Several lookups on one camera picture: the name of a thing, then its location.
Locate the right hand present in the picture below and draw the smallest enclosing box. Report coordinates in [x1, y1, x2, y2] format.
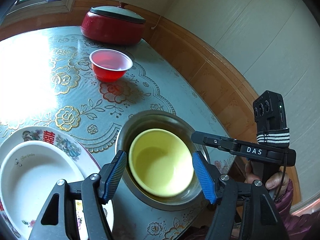
[245, 161, 290, 199]

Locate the dark cooker lid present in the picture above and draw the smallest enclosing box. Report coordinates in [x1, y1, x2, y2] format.
[89, 5, 146, 24]

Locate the white rose pattern plate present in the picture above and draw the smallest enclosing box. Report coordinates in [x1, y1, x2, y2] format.
[1, 141, 84, 239]

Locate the yellow plastic bowl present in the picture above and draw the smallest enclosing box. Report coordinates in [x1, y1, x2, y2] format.
[129, 128, 194, 198]

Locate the white red-character pattern plate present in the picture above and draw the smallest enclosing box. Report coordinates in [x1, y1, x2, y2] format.
[1, 126, 100, 239]

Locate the black tracking camera right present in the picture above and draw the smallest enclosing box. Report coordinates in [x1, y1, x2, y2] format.
[253, 90, 290, 148]

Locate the red electric cooker pot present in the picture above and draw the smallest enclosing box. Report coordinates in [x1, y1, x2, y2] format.
[81, 11, 145, 46]

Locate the red plastic bowl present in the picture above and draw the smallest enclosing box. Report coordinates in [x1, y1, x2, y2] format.
[89, 49, 133, 82]

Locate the green floral tablecloth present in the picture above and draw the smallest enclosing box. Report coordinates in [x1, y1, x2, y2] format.
[0, 25, 235, 240]

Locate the purple jacket sleeve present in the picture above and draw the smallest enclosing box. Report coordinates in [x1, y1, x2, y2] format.
[274, 174, 319, 239]

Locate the stainless steel bowl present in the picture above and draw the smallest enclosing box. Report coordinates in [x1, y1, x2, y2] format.
[116, 111, 210, 211]

